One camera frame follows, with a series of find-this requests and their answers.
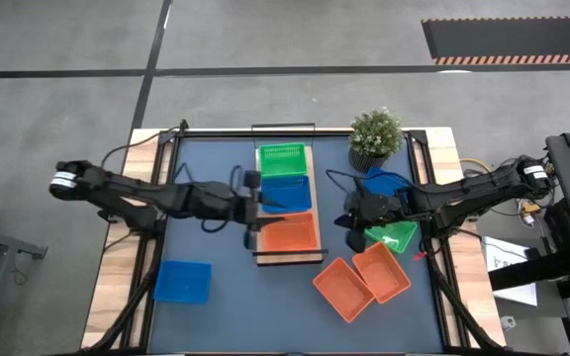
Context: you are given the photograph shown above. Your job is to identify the yellow cable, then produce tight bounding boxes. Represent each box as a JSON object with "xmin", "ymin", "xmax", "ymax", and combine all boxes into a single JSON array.
[{"xmin": 459, "ymin": 157, "xmax": 487, "ymax": 174}]

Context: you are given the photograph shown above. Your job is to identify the wooden tray board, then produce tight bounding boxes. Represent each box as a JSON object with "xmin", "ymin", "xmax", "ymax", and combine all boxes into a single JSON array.
[{"xmin": 248, "ymin": 122, "xmax": 331, "ymax": 267}]

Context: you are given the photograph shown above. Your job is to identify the black metal table frame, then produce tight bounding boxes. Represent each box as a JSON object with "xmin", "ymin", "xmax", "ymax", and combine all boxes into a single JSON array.
[{"xmin": 79, "ymin": 118, "xmax": 509, "ymax": 356}]

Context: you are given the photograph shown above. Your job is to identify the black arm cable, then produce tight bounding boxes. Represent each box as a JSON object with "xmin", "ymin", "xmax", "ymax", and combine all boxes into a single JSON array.
[{"xmin": 99, "ymin": 126, "xmax": 183, "ymax": 169}]

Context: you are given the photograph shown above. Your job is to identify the orange plastic basket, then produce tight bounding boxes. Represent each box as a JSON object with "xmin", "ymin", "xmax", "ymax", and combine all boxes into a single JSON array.
[
  {"xmin": 312, "ymin": 256, "xmax": 376, "ymax": 324},
  {"xmin": 261, "ymin": 212, "xmax": 320, "ymax": 253},
  {"xmin": 351, "ymin": 240, "xmax": 413, "ymax": 305}
]

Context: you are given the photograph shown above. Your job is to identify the white paper sheet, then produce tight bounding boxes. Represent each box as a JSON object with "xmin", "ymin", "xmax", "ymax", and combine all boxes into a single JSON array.
[{"xmin": 481, "ymin": 235, "xmax": 539, "ymax": 308}]

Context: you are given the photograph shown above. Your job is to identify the blue table mat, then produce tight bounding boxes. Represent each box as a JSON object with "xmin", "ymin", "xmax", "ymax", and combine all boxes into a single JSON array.
[{"xmin": 148, "ymin": 135, "xmax": 444, "ymax": 355}]

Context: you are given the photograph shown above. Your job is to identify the blue plastic basket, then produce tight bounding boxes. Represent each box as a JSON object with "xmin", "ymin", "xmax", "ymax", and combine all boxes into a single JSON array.
[
  {"xmin": 363, "ymin": 166, "xmax": 415, "ymax": 199},
  {"xmin": 152, "ymin": 259, "xmax": 214, "ymax": 306},
  {"xmin": 259, "ymin": 175, "xmax": 313, "ymax": 215}
]

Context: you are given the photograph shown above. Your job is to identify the black equipment stand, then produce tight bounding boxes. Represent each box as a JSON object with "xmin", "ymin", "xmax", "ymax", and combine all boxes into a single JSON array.
[{"xmin": 487, "ymin": 121, "xmax": 570, "ymax": 298}]

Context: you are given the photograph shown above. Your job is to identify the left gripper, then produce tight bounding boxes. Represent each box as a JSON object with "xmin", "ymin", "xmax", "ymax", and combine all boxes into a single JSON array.
[{"xmin": 226, "ymin": 170, "xmax": 289, "ymax": 251}]

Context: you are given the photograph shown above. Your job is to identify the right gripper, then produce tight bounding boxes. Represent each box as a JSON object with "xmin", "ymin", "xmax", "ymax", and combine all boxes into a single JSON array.
[{"xmin": 333, "ymin": 191, "xmax": 405, "ymax": 254}]

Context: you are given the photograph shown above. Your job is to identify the black hazard-striped floor ramp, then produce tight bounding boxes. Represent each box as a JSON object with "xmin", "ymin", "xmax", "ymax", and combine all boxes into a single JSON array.
[{"xmin": 421, "ymin": 16, "xmax": 570, "ymax": 66}]

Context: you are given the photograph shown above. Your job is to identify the potted plant with dark pot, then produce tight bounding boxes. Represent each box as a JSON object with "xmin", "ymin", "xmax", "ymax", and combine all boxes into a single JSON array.
[{"xmin": 347, "ymin": 107, "xmax": 405, "ymax": 173}]

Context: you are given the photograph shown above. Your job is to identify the green plastic basket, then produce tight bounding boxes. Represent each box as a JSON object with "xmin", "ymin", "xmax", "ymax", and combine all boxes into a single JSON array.
[
  {"xmin": 363, "ymin": 221, "xmax": 420, "ymax": 255},
  {"xmin": 258, "ymin": 141, "xmax": 309, "ymax": 179}
]

